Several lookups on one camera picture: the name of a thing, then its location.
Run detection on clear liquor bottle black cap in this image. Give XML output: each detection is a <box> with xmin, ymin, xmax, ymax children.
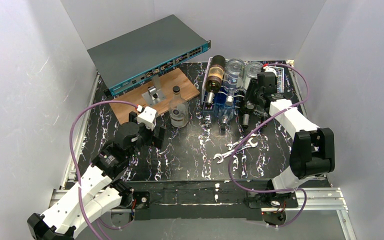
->
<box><xmin>169</xmin><ymin>85</ymin><xmax>189</xmax><ymax>128</ymax></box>

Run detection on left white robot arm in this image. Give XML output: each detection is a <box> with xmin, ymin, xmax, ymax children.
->
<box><xmin>27</xmin><ymin>121</ymin><xmax>166</xmax><ymax>240</ymax></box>

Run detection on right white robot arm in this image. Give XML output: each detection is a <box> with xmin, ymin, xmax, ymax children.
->
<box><xmin>245</xmin><ymin>71</ymin><xmax>335</xmax><ymax>194</ymax></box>

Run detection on clear bottle white cap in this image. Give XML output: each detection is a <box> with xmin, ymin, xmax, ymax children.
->
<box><xmin>242</xmin><ymin>61</ymin><xmax>263</xmax><ymax>94</ymax></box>

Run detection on dark green lower wine bottle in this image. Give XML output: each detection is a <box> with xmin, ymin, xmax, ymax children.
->
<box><xmin>239</xmin><ymin>100</ymin><xmax>255</xmax><ymax>130</ymax></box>

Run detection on dark wine bottle gold label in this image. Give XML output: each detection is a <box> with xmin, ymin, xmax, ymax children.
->
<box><xmin>204</xmin><ymin>55</ymin><xmax>226</xmax><ymax>107</ymax></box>

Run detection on wooden board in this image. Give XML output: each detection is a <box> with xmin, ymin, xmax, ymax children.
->
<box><xmin>110</xmin><ymin>69</ymin><xmax>200</xmax><ymax>124</ymax></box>

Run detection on small silver wrench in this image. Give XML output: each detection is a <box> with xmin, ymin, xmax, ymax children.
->
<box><xmin>225</xmin><ymin>133</ymin><xmax>258</xmax><ymax>151</ymax></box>

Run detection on large silver wrench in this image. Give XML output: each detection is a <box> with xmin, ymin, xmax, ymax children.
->
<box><xmin>213</xmin><ymin>137</ymin><xmax>258</xmax><ymax>164</ymax></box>

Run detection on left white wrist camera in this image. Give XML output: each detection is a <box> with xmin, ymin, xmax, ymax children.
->
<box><xmin>136</xmin><ymin>105</ymin><xmax>158</xmax><ymax>131</ymax></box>

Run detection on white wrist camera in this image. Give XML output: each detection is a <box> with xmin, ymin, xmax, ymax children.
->
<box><xmin>262</xmin><ymin>65</ymin><xmax>278</xmax><ymax>76</ymax></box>
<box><xmin>136</xmin><ymin>105</ymin><xmax>158</xmax><ymax>131</ymax></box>

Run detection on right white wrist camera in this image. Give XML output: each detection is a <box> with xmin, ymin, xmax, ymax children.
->
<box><xmin>262</xmin><ymin>65</ymin><xmax>278</xmax><ymax>76</ymax></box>

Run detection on silver metal stand bracket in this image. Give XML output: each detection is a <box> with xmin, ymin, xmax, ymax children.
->
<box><xmin>141</xmin><ymin>76</ymin><xmax>166</xmax><ymax>107</ymax></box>

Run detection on white wire wine rack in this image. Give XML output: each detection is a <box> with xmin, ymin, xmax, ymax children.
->
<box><xmin>202</xmin><ymin>58</ymin><xmax>285</xmax><ymax>113</ymax></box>

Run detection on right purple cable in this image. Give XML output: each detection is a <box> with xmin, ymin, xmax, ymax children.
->
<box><xmin>227</xmin><ymin>62</ymin><xmax>309</xmax><ymax>229</ymax></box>

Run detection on purple cable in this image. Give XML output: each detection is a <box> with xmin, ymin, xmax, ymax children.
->
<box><xmin>69</xmin><ymin>100</ymin><xmax>143</xmax><ymax>240</ymax></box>
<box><xmin>227</xmin><ymin>62</ymin><xmax>309</xmax><ymax>229</ymax></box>

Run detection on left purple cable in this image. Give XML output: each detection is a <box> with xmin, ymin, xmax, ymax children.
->
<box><xmin>69</xmin><ymin>100</ymin><xmax>143</xmax><ymax>240</ymax></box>

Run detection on black base frame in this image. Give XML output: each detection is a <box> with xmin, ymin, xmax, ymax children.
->
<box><xmin>110</xmin><ymin>180</ymin><xmax>300</xmax><ymax>222</ymax></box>

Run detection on grey network switch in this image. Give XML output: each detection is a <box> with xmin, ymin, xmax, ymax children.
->
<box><xmin>87</xmin><ymin>14</ymin><xmax>211</xmax><ymax>98</ymax></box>

